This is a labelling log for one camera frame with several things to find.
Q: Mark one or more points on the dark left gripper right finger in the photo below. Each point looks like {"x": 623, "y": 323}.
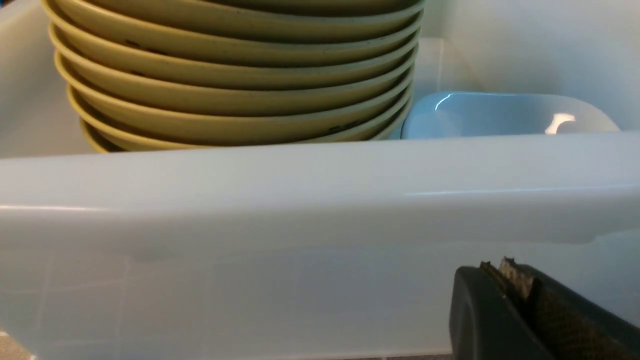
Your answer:
{"x": 569, "y": 325}

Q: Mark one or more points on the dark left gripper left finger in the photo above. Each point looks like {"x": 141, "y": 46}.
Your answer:
{"x": 484, "y": 324}

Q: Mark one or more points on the stack of olive noodle bowls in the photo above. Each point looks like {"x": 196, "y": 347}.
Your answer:
{"x": 159, "y": 75}

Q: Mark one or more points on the large white plastic tub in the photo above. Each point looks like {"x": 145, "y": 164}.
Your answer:
{"x": 300, "y": 252}

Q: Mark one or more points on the stacked white square dishes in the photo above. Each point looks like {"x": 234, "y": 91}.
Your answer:
{"x": 457, "y": 114}

